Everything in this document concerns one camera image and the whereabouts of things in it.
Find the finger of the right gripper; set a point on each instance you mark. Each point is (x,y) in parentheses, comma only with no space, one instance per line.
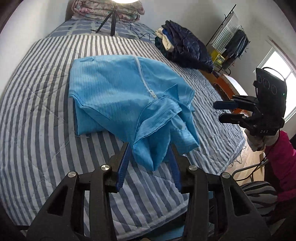
(237,119)
(237,102)

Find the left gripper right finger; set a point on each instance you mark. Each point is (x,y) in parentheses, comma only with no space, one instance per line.
(179,164)

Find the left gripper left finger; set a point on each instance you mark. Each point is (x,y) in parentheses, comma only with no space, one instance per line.
(118,167)

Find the blue work garment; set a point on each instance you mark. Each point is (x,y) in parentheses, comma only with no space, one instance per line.
(141,101)

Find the pink right sleeve forearm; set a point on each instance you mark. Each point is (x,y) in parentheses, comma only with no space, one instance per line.
(281,155)

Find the black clothes rack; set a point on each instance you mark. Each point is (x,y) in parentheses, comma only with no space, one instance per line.
(210,49)

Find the dark hanging clothes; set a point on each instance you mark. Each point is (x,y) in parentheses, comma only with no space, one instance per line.
(235,48)

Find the right hand white glove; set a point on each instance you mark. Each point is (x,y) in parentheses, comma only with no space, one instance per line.
(259,143)

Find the orange cardboard box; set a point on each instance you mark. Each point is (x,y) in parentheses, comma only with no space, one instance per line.
(225,85)

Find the yellow green box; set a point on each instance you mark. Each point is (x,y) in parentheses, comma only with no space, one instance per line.
(217,58)

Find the dark navy down jacket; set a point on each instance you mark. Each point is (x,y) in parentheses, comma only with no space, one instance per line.
(189,51)

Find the zebra striped trouser leg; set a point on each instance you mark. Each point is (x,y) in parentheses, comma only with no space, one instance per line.
(263,196)

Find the striped hanging towel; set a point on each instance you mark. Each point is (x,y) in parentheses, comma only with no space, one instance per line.
(225,33)

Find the striped blue white quilt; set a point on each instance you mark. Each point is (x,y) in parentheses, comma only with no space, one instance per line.
(39,145)

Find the cream folded garment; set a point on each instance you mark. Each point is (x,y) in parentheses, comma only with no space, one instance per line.
(161,33)

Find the dark green folded garment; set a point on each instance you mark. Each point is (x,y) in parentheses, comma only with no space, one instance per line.
(159,45)

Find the blue checked bed sheet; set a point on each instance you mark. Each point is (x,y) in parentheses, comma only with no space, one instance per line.
(135,30)

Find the floral folded quilt stack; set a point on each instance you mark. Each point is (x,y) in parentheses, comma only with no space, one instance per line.
(99,10)

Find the window with white frame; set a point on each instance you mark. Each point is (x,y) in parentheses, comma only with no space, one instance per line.
(281,66)

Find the white ring light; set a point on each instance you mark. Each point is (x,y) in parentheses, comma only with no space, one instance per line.
(125,1)

